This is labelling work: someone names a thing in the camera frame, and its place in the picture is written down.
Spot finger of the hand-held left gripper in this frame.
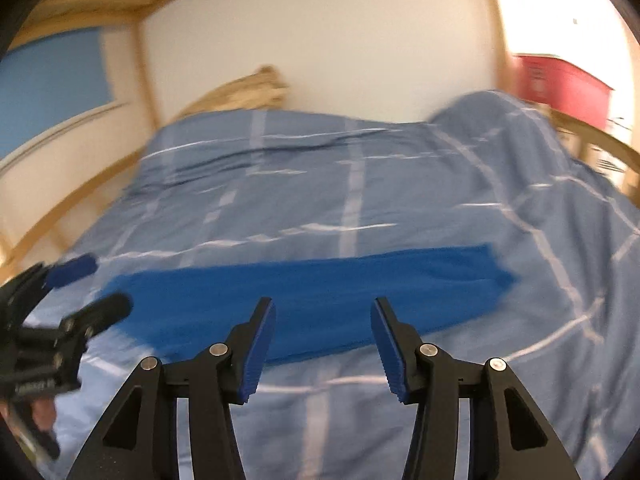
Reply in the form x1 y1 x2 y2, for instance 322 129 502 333
1 253 100 307
57 292 134 347

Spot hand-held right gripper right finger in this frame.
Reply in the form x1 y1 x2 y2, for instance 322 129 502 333
370 297 582 480

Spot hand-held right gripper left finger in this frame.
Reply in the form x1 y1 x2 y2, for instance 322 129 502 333
67 297 277 480

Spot blue pants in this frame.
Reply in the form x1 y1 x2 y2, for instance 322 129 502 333
99 243 517 367

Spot blue checked blanket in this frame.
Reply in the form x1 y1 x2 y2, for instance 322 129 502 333
27 90 640 480

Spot blue panel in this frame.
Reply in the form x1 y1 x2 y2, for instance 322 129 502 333
0 26 118 160

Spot beige cloth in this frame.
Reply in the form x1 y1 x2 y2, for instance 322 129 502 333
182 64 292 118

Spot red cabinet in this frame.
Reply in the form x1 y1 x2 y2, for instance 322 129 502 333
514 52 617 128

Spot wooden bed frame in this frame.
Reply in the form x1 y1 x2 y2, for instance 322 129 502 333
0 0 640 291

